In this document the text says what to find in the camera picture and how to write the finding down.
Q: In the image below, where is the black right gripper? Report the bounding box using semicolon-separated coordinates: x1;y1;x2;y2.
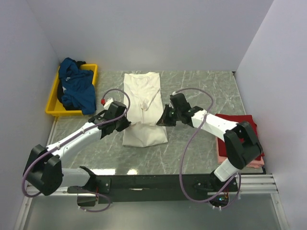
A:
157;104;181;127

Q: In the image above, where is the white t shirt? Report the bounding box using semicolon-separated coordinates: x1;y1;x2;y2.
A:
122;72;168;148

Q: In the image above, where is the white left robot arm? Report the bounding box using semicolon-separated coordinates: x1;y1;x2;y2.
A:
22;115;131;197

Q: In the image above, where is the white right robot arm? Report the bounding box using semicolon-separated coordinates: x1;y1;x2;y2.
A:
156;104;263;191

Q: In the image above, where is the blue t shirt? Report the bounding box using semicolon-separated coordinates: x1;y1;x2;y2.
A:
58;57;96;115

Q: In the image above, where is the folded red t shirt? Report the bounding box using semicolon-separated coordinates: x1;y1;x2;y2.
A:
214;113;265;162

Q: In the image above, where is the yellow plastic bin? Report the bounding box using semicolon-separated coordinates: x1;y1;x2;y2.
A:
45;64;98;117

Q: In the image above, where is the black base crossbeam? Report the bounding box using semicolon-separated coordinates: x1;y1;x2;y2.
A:
67;174;240;207

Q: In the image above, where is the folded pink t shirt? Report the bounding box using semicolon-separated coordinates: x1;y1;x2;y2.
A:
215;138;264;169

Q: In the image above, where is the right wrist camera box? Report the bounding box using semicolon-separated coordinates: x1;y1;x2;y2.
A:
170;93;191;113

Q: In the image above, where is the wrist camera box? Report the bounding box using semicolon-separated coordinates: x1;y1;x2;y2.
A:
170;93;191;113
101;98;127;120

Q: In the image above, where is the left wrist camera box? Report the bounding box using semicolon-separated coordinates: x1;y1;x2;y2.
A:
101;98;127;120

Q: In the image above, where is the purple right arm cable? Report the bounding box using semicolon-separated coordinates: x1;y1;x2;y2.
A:
174;88;240;209

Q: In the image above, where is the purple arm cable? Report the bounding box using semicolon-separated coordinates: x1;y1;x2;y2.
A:
22;88;131;213
174;88;240;209

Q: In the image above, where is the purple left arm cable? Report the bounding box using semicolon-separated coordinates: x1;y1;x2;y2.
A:
22;88;131;213

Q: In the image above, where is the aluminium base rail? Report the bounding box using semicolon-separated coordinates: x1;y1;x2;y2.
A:
26;174;279;196

